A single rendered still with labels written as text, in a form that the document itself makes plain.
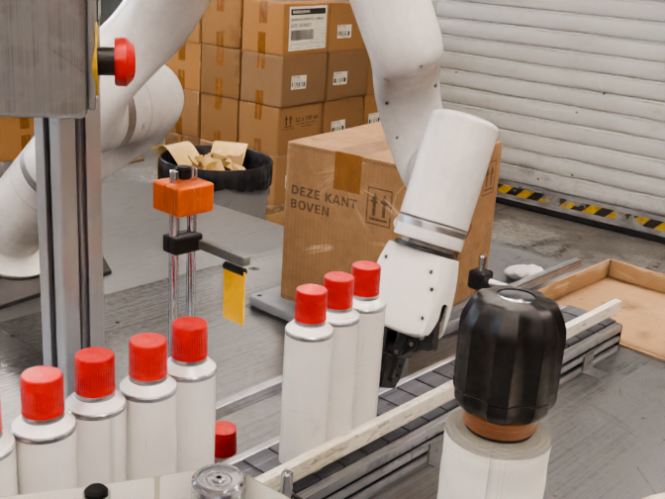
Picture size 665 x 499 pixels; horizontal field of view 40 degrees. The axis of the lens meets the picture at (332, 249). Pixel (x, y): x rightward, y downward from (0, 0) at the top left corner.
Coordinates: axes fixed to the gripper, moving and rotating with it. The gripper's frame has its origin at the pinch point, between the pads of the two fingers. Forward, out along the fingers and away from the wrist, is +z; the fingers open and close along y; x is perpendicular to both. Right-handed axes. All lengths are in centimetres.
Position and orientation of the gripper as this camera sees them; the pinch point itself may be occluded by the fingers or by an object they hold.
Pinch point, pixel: (388, 369)
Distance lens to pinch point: 111.3
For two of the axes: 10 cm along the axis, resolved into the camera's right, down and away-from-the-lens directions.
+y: 7.3, 2.6, -6.3
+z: -2.9, 9.6, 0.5
